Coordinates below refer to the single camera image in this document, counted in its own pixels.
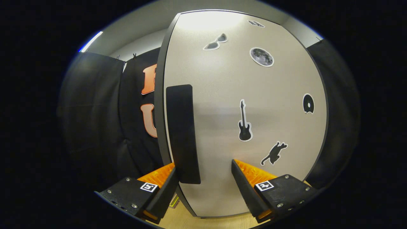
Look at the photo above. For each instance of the yellow edged book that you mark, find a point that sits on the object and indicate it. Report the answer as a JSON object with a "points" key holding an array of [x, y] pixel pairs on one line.
{"points": [[174, 202]]}

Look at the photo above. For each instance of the grey shoe cabinet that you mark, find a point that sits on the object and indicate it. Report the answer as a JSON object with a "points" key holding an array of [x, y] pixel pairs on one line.
{"points": [[158, 111]]}

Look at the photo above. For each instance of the ceiling light strip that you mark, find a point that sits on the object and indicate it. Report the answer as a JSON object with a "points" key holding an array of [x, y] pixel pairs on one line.
{"points": [[91, 41]]}

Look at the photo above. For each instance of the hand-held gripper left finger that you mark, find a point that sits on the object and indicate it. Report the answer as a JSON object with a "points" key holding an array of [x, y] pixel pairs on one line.
{"points": [[167, 194]]}

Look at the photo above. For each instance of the beige shoe cabinet door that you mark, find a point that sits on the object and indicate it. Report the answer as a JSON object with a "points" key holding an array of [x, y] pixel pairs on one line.
{"points": [[222, 79]]}

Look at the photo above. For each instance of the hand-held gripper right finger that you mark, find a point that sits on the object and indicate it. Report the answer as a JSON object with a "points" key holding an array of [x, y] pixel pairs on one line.
{"points": [[246, 190]]}

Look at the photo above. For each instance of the black backdrop cloth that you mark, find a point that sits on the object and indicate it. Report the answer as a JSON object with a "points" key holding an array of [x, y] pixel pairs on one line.
{"points": [[95, 111]]}

